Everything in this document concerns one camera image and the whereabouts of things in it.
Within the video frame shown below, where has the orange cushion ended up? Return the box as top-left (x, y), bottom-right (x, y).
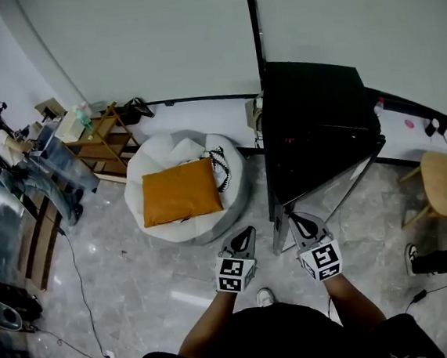
top-left (138, 155), bottom-right (227, 229)

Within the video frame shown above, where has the person's left white shoe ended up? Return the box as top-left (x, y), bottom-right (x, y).
top-left (255, 286), bottom-right (277, 309)

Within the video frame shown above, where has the person's right forearm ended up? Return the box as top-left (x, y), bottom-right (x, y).
top-left (323, 269), bottom-right (389, 336)

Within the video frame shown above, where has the white beanbag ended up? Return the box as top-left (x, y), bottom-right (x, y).
top-left (119, 124), bottom-right (256, 252)

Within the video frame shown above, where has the wooden shelf rack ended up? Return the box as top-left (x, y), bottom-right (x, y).
top-left (62, 99), bottom-right (144, 189)

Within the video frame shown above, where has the black wall charger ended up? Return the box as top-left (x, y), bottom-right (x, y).
top-left (424, 116), bottom-right (447, 148)

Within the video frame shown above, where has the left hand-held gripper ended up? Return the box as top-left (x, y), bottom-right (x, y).
top-left (211, 225), bottom-right (263, 295)

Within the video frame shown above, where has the white box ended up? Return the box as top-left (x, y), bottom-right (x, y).
top-left (52, 108), bottom-right (88, 146)

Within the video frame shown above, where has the green spray bottle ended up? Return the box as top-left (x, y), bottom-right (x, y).
top-left (73, 101), bottom-right (95, 132)

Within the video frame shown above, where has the black floor cable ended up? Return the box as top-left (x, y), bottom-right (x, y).
top-left (57, 221), bottom-right (138, 358)

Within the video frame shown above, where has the black window post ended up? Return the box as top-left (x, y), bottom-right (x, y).
top-left (244, 0), bottom-right (270, 93)

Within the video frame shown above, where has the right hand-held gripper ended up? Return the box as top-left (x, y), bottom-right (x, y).
top-left (288, 208), bottom-right (344, 285)

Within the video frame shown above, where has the plastic bottle with red label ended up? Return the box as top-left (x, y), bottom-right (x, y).
top-left (372, 96), bottom-right (388, 118)

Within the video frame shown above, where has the black bag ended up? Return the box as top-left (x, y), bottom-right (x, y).
top-left (115, 96), bottom-right (157, 127)

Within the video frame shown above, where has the black-white patterned cloth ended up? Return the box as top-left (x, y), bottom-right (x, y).
top-left (204, 145), bottom-right (234, 194)

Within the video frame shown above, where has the person's left forearm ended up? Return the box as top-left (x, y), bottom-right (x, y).
top-left (172, 289), bottom-right (243, 358)

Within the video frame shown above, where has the black mini fridge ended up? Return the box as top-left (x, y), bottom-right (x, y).
top-left (254, 51), bottom-right (392, 222)

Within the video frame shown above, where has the cardboard box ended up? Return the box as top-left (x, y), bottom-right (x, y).
top-left (34, 96), bottom-right (67, 124)

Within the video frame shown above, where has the wooden pallet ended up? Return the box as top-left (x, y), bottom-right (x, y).
top-left (11, 193), bottom-right (70, 294)

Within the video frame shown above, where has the black power adapter with cable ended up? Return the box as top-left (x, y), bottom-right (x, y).
top-left (401, 278), bottom-right (447, 313)

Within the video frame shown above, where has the person's black clothing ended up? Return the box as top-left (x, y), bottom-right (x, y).
top-left (113, 287), bottom-right (446, 358)

